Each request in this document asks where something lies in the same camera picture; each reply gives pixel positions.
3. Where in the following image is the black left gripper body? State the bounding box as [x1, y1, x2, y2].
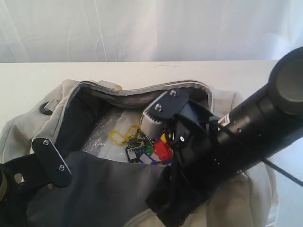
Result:
[0, 154, 47, 227]

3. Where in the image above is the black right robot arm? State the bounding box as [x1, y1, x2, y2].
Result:
[143, 48, 303, 227]

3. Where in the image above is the black left D-ring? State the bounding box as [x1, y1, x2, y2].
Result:
[39, 99, 58, 116]

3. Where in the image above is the beige fabric duffel bag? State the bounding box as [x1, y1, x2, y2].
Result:
[0, 79, 280, 227]

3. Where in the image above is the bunch of colourful key tags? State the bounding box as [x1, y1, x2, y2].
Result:
[109, 125, 173, 166]

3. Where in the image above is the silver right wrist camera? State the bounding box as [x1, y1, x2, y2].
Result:
[140, 89, 189, 139]

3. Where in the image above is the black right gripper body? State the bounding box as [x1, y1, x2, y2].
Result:
[146, 111, 237, 227]

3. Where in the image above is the clear plastic packet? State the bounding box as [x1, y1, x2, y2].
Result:
[81, 108, 142, 162]

